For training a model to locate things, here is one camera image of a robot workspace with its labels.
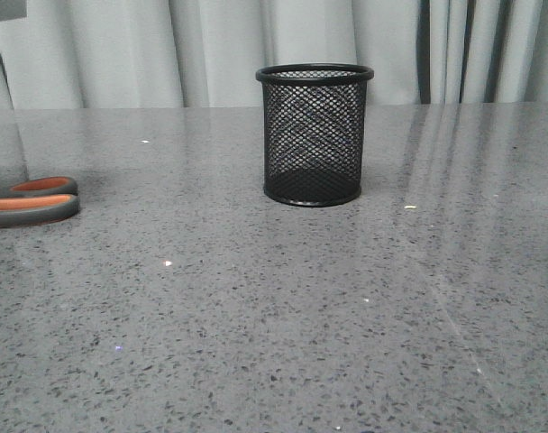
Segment black mesh pen bucket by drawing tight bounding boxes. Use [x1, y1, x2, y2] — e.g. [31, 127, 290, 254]
[256, 63, 374, 207]

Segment grey curtain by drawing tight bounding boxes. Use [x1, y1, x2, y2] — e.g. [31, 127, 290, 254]
[0, 1, 548, 109]

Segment grey orange handled scissors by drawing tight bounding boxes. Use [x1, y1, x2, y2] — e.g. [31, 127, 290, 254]
[0, 176, 80, 228]

